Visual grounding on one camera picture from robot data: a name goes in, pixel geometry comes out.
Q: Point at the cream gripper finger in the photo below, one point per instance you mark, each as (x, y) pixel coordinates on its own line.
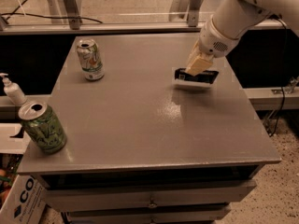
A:
(197, 64)
(194, 55)

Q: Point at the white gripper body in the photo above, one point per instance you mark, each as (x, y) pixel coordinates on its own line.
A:
(214, 43)

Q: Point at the dark blue snack bar wrapper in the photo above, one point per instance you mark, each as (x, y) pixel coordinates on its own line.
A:
(204, 79)

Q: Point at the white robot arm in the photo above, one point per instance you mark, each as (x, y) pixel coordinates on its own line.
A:
(241, 15)

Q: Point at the white green 7up can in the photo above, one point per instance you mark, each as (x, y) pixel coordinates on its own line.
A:
(90, 60)

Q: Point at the green soda can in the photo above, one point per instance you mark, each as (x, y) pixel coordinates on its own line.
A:
(41, 123)

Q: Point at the grey drawer cabinet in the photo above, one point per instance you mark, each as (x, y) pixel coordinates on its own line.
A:
(145, 148)

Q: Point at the white pump lotion bottle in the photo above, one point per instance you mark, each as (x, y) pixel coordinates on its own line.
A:
(13, 90)

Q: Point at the white cardboard box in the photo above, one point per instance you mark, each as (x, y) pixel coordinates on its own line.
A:
(23, 204)

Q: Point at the metal frame rail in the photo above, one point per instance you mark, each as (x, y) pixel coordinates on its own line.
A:
(44, 17)

